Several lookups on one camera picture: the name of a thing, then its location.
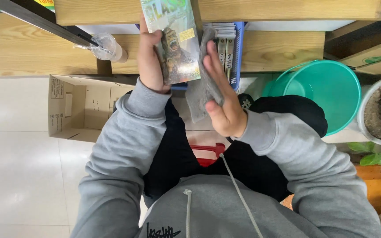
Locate person's right hand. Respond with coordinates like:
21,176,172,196
203,40,248,138

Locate person's left hand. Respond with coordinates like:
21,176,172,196
137,14,172,95

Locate grey cleaning cloth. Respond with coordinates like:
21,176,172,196
185,28,226,124

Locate gorilla cover comic book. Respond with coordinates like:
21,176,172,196
140,0,202,86

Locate black shoe with white print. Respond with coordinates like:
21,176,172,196
237,93,254,112

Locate red plastic stool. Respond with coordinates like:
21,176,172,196
190,143,226,167

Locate clear plastic lidded cup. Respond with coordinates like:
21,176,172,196
73,32,129,64

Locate blue plastic basket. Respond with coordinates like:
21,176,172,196
134,21,246,92

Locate black drinking straw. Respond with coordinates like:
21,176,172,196
77,33,100,47

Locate person's black trousers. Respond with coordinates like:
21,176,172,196
113,90,329,207

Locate row of wrapped booklets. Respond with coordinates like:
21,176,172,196
202,22,237,80

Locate open brown cardboard box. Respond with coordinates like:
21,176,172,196
48,74,139,143

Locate green plastic bucket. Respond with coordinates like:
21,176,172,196
261,59,362,137

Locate person's grey hoodie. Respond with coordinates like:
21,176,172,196
137,154,331,238

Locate dark metal bar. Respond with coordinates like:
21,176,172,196
0,0,94,47

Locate light wooden shelf unit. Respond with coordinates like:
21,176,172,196
0,0,381,78

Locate yellow printed package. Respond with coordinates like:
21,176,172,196
33,0,56,13

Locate white plant pot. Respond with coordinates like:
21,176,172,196
357,76,381,146

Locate green leafy plant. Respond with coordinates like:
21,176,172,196
347,90,381,167

